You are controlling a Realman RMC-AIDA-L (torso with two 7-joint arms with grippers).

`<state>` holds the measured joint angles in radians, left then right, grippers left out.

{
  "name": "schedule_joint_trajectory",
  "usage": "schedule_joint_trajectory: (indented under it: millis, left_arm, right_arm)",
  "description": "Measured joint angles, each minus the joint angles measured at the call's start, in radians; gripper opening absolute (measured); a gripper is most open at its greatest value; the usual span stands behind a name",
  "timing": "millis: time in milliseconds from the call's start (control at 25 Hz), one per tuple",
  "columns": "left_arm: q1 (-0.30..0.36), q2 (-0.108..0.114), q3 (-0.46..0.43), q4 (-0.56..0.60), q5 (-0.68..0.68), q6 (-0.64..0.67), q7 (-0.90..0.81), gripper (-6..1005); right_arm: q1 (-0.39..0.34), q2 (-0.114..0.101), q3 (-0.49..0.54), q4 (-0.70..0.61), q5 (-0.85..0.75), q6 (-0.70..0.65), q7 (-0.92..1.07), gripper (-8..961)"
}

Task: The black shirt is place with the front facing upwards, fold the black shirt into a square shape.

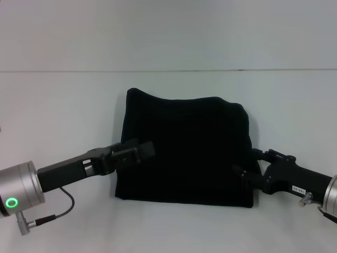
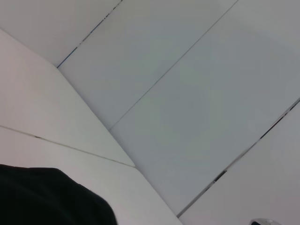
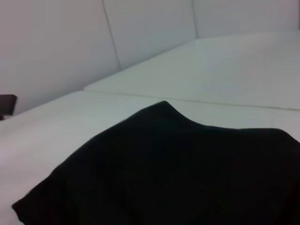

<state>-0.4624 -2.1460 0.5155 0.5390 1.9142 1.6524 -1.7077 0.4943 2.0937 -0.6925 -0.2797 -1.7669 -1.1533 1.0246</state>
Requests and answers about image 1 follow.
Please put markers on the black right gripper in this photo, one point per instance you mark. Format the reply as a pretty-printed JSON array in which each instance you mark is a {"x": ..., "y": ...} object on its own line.
[{"x": 295, "y": 179}]

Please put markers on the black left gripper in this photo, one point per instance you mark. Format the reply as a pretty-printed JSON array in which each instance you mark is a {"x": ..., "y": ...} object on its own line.
[{"x": 73, "y": 167}]

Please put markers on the black shirt with FREE print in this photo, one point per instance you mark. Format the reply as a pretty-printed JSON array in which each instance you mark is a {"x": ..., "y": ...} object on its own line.
[{"x": 189, "y": 147}]

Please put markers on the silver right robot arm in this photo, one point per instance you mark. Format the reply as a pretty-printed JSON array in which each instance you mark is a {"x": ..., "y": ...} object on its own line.
[{"x": 331, "y": 193}]

